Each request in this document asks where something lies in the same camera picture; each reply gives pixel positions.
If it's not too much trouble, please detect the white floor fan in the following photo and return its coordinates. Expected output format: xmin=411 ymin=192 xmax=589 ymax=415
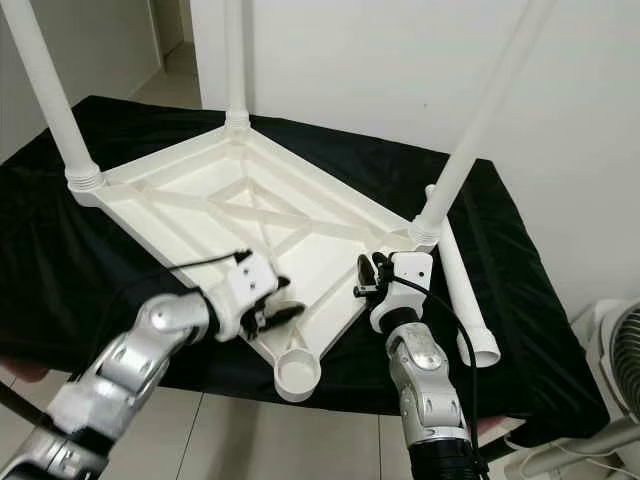
xmin=570 ymin=298 xmax=640 ymax=471

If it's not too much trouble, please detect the black metal table leg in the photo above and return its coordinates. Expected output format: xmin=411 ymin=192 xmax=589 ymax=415
xmin=0 ymin=385 xmax=46 ymax=426

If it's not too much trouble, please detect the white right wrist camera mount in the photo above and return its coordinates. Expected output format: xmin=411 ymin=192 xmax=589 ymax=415
xmin=370 ymin=252 xmax=433 ymax=334

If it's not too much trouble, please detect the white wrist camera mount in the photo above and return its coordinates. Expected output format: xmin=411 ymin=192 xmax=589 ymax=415
xmin=370 ymin=252 xmax=433 ymax=334
xmin=210 ymin=252 xmax=281 ymax=341

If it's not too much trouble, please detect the grey metal tube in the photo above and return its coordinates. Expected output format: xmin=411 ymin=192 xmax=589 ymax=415
xmin=500 ymin=425 xmax=640 ymax=476

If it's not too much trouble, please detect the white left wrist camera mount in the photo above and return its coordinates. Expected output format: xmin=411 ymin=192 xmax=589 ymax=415
xmin=210 ymin=252 xmax=281 ymax=341

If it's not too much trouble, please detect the white plastic table leg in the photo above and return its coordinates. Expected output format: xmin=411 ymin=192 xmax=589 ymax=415
xmin=224 ymin=0 xmax=251 ymax=129
xmin=0 ymin=0 xmax=106 ymax=193
xmin=410 ymin=0 xmax=556 ymax=246
xmin=425 ymin=185 xmax=503 ymax=369

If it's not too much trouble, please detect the black table cloth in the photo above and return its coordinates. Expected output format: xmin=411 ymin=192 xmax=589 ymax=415
xmin=0 ymin=95 xmax=611 ymax=446

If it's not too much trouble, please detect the white plastic table top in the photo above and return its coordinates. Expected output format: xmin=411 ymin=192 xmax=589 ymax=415
xmin=75 ymin=110 xmax=436 ymax=403

